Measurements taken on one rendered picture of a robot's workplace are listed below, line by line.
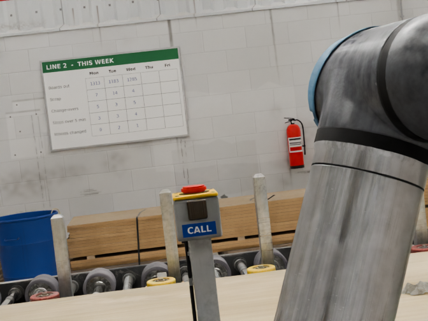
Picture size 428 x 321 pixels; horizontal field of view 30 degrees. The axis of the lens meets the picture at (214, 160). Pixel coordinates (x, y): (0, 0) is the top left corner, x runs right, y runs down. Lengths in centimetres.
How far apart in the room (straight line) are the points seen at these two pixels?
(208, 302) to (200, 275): 4
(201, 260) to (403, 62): 65
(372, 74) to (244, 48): 772
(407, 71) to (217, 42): 775
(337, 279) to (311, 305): 3
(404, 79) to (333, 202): 13
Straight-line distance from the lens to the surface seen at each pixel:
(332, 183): 74
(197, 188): 124
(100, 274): 278
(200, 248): 126
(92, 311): 200
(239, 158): 840
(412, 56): 69
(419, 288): 183
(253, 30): 847
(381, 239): 74
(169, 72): 835
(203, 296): 127
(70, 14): 847
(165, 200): 234
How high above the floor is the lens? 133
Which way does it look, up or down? 3 degrees down
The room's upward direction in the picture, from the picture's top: 6 degrees counter-clockwise
